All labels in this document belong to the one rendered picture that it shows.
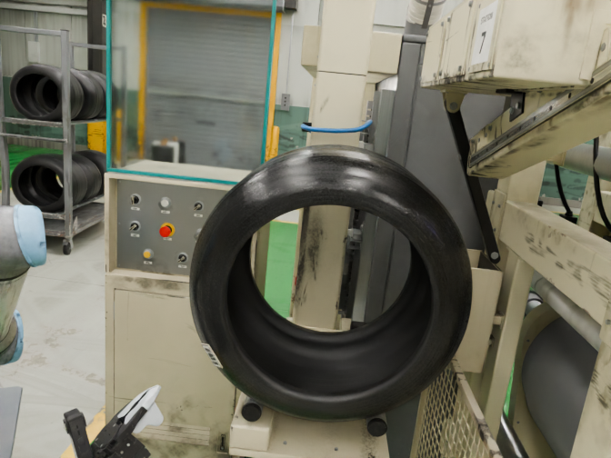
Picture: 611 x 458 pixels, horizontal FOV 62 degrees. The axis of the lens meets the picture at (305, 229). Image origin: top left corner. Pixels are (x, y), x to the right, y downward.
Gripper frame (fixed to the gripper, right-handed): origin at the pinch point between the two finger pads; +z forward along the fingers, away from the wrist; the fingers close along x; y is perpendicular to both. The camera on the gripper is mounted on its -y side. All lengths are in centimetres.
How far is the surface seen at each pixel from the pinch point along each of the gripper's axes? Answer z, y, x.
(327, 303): 49, 29, -15
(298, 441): 13.5, 37.1, -1.8
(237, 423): 7.3, 22.8, -4.8
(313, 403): 18.0, 24.5, 12.1
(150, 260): 39, -1, -86
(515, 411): 72, 104, -3
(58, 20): 466, -302, -991
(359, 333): 44, 34, -2
